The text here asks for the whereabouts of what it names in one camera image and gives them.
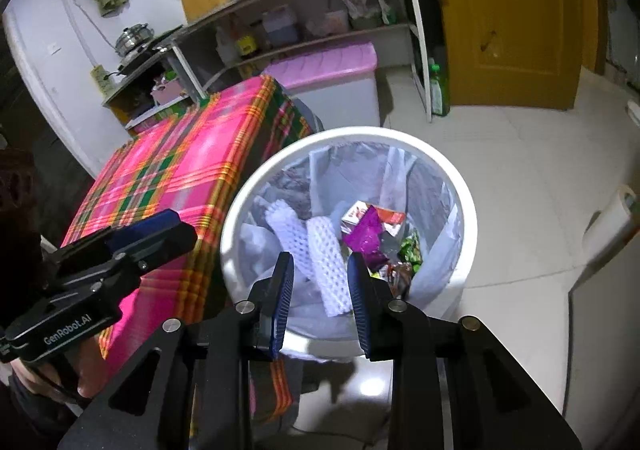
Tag crumpled plastic bags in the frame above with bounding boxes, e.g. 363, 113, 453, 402
337, 0, 398, 28

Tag steel cooking pot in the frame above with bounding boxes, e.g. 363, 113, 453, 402
115, 22, 153, 56

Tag white plastic jug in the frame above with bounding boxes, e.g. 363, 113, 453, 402
215, 27, 236, 63

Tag green plastic bottle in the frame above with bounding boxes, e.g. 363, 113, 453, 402
429, 57, 451, 117

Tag blue plastic jerrycan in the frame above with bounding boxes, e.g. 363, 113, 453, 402
262, 5, 299, 47

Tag yellow wooden door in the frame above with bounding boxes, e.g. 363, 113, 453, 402
432, 0, 588, 111

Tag white foam fruit net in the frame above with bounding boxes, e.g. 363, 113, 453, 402
306, 216, 351, 317
265, 202, 307, 252

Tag pink lidded storage box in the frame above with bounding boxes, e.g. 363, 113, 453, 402
262, 41, 381, 128

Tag white round bin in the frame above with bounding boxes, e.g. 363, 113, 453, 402
220, 126, 478, 361

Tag orange snack wrapper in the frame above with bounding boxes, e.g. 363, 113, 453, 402
375, 207, 407, 237

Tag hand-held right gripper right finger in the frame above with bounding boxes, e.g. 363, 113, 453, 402
346, 251, 583, 450

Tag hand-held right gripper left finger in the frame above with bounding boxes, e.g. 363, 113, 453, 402
57, 251, 296, 450

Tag clear plastic bin liner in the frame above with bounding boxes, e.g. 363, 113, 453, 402
240, 142, 463, 346

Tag white paper roll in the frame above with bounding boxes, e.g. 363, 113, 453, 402
582, 184, 640, 251

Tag low grey shelf stand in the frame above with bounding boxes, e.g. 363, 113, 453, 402
102, 27, 211, 131

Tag black induction cooker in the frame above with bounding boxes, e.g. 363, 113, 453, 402
117, 25, 183, 73

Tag magenta foil wrapper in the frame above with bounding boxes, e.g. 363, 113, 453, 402
345, 207, 391, 272

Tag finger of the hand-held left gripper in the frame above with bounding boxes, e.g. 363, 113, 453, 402
47, 222, 198, 303
47, 210, 180, 276

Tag pink plastic basket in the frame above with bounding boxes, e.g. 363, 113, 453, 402
151, 77, 183, 106

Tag yellowed power strip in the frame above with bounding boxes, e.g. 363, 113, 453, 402
90, 65, 113, 101

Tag strawberry milk carton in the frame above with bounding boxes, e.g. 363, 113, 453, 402
342, 200, 372, 232

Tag person's left hand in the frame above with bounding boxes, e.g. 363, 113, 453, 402
10, 325, 108, 401

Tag pink plaid tablecloth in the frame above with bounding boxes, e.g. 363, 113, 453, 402
60, 75, 326, 426

